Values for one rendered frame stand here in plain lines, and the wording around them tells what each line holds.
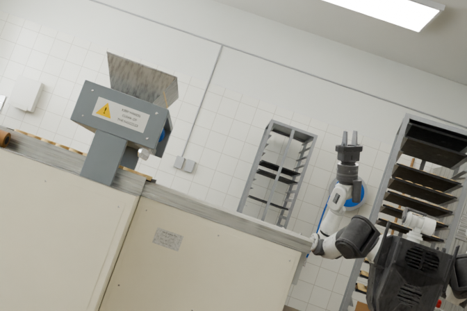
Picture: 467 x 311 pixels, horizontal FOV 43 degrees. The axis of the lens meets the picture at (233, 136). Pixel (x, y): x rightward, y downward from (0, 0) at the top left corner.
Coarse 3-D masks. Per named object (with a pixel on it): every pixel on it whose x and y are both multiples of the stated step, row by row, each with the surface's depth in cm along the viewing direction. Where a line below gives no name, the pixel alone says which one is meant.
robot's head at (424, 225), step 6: (414, 216) 234; (414, 222) 233; (420, 222) 233; (426, 222) 232; (432, 222) 232; (414, 228) 234; (420, 228) 233; (426, 228) 232; (432, 228) 231; (408, 234) 234; (414, 234) 232; (420, 234) 233; (426, 234) 233
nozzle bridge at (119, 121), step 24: (96, 96) 221; (120, 96) 222; (72, 120) 220; (96, 120) 220; (120, 120) 221; (144, 120) 222; (168, 120) 242; (96, 144) 220; (120, 144) 220; (144, 144) 221; (96, 168) 219
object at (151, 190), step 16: (144, 192) 239; (160, 192) 240; (176, 192) 240; (192, 208) 240; (208, 208) 241; (224, 208) 241; (240, 224) 241; (256, 224) 242; (272, 240) 242; (288, 240) 242; (304, 240) 243
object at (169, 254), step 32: (160, 224) 238; (192, 224) 239; (224, 224) 240; (128, 256) 236; (160, 256) 237; (192, 256) 238; (224, 256) 239; (256, 256) 240; (288, 256) 241; (128, 288) 235; (160, 288) 236; (192, 288) 237; (224, 288) 238; (256, 288) 239; (288, 288) 240
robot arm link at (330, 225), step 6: (330, 216) 254; (336, 216) 252; (342, 216) 253; (324, 222) 256; (330, 222) 254; (336, 222) 254; (324, 228) 256; (330, 228) 255; (336, 228) 255; (324, 234) 257; (330, 234) 256
